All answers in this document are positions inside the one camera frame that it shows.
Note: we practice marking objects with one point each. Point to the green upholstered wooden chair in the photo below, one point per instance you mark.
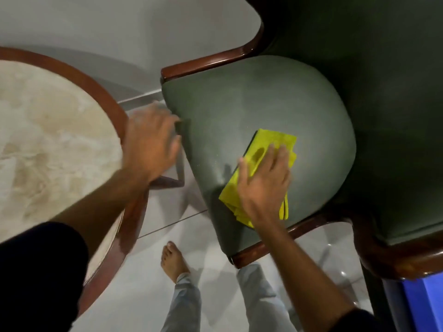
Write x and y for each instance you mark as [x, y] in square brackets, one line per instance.
[249, 96]

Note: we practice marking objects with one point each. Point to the round marble table wooden rim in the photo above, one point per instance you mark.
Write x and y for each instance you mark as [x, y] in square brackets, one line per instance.
[52, 141]

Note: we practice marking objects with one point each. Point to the blue object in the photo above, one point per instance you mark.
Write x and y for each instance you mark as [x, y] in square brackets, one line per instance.
[422, 304]

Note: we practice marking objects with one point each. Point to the person's right hand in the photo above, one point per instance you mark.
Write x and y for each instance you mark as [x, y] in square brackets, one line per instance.
[263, 190]

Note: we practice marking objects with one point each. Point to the person's left fingers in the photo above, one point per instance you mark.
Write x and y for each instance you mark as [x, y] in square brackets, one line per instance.
[166, 117]

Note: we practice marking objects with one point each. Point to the person's right thumb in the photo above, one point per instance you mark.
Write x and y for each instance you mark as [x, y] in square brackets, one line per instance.
[244, 171]

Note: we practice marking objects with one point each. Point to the person's bare foot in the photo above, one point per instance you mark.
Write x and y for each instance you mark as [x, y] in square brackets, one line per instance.
[173, 261]

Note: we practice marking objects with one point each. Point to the light grey trousers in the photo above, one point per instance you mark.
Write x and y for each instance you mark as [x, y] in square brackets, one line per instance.
[256, 300]

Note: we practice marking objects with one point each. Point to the person's right forearm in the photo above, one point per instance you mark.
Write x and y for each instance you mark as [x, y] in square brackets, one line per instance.
[301, 273]

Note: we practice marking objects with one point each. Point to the person's left forearm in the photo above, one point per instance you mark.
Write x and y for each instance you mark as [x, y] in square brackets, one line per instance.
[103, 207]

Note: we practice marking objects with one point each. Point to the yellow cleaning cloth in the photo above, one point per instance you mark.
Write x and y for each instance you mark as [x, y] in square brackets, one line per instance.
[258, 148]

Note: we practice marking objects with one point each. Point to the black shirt sleeve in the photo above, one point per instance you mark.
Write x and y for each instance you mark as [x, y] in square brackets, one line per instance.
[38, 276]
[360, 321]

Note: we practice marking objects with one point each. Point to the person's left hand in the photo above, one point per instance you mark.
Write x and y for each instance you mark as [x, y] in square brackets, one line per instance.
[147, 148]

